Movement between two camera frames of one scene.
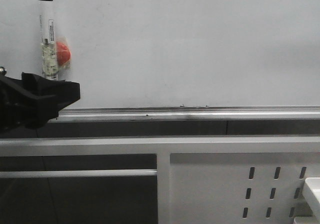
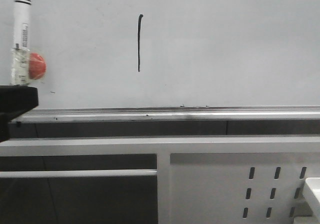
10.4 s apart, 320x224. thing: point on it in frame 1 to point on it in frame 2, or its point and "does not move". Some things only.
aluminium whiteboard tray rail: x=173 y=114 does not move
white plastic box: x=312 y=189 does not move
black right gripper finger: x=49 y=95 to x=14 y=100
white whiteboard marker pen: x=48 y=38 to x=21 y=53
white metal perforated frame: x=201 y=179 does not move
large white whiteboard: x=161 y=45 does not move
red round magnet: x=63 y=54 to x=37 y=66
